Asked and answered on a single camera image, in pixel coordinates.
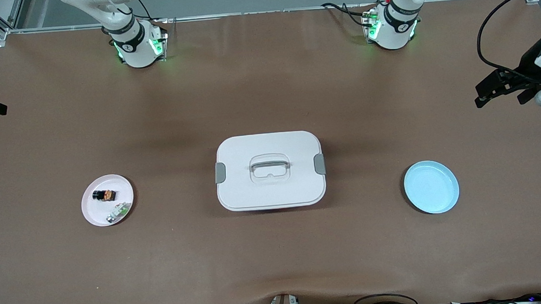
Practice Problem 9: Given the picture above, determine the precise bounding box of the light blue plate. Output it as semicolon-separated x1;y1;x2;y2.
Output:
402;159;462;217

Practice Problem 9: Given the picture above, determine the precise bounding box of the pink plate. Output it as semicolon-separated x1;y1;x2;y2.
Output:
79;173;136;229

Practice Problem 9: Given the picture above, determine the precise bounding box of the white lidded storage box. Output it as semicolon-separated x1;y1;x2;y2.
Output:
212;129;329;213

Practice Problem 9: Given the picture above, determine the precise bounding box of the brown table mat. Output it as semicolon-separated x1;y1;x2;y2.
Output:
0;0;541;304

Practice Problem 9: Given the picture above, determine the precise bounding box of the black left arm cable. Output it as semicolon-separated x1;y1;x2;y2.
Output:
474;0;541;83

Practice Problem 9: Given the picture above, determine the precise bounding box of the black arm base cable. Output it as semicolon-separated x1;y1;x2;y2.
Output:
321;0;371;31

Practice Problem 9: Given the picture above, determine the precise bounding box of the green and white switch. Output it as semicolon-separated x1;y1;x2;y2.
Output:
105;202;132;225

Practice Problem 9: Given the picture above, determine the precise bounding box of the grey box lid handle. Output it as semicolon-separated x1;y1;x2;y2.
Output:
249;154;291;173

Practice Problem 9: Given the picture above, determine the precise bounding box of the aluminium table edge rail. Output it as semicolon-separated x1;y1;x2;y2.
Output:
7;0;535;35

